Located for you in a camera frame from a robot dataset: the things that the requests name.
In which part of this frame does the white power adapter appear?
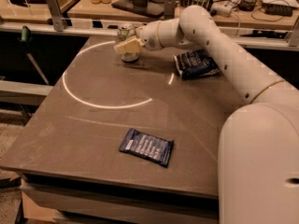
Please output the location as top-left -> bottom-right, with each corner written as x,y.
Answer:
211,3 -> 233,17

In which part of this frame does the blue rxbar blueberry wrapper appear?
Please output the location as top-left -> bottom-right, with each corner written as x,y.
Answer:
119,128 -> 174,167

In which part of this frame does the left metal bracket post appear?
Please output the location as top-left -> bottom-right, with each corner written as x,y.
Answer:
46,0 -> 65,32

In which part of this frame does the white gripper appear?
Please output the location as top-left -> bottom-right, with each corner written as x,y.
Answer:
114,21 -> 162,54

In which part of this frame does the black monitor stand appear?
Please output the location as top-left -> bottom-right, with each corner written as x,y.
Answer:
112,0 -> 164,19

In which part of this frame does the black keypad device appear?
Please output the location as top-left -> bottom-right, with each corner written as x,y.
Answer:
264,4 -> 292,17

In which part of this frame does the right metal bracket post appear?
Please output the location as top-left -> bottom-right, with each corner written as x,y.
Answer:
164,0 -> 176,20

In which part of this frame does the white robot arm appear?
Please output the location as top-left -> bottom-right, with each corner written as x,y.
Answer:
115,6 -> 299,224

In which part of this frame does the blue crumpled chip bag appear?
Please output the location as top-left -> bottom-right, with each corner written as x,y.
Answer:
173,49 -> 220,79

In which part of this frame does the black power strip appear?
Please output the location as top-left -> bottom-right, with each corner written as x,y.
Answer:
179,0 -> 213,11

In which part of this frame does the metal bracket post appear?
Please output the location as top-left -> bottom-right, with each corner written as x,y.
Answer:
164,0 -> 176,20
46,0 -> 65,32

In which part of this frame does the green handled tool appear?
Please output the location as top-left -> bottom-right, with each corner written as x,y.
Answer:
18,25 -> 50,85

